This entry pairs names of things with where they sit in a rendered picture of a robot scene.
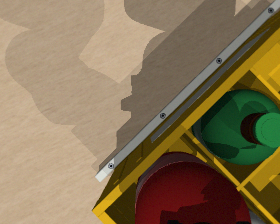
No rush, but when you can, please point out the red bottle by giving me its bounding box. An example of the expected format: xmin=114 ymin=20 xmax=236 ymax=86
xmin=135 ymin=151 xmax=252 ymax=224

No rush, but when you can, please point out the yellow crate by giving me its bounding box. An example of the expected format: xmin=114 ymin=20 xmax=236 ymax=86
xmin=92 ymin=11 xmax=280 ymax=224

